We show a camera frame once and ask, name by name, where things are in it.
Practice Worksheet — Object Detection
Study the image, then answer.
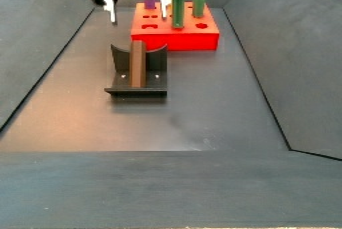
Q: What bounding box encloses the red shape sorter block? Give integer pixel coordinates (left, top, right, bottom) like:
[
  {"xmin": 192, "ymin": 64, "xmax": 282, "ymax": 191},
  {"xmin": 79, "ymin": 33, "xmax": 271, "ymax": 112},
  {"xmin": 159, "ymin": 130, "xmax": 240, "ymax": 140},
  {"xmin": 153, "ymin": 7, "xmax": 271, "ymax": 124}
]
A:
[{"xmin": 131, "ymin": 2, "xmax": 219, "ymax": 51}]

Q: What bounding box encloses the green arrow-top peg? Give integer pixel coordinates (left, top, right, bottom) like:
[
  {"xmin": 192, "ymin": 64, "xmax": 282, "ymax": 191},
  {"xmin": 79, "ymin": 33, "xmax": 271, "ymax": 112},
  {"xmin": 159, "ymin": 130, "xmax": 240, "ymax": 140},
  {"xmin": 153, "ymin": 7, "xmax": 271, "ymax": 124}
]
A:
[{"xmin": 172, "ymin": 0, "xmax": 185, "ymax": 29}]

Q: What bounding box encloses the black curved holder stand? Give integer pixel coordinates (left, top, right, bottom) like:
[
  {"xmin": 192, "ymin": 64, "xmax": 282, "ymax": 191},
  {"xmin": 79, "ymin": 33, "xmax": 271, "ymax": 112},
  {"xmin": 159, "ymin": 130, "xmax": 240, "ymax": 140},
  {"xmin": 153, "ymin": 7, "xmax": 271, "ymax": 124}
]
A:
[{"xmin": 104, "ymin": 41, "xmax": 167, "ymax": 97}]

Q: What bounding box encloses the brown hexagon peg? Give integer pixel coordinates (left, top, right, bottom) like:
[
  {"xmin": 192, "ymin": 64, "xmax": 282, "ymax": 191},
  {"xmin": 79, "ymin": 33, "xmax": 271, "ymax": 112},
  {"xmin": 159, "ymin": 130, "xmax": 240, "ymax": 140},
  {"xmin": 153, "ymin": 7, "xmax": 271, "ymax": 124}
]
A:
[{"xmin": 129, "ymin": 40, "xmax": 145, "ymax": 88}]

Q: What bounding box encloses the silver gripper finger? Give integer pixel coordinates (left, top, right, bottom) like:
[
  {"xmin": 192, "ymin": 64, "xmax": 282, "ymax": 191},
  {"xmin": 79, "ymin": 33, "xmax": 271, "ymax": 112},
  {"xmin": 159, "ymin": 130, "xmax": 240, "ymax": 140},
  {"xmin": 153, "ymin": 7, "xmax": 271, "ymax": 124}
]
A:
[{"xmin": 103, "ymin": 0, "xmax": 116, "ymax": 23}]

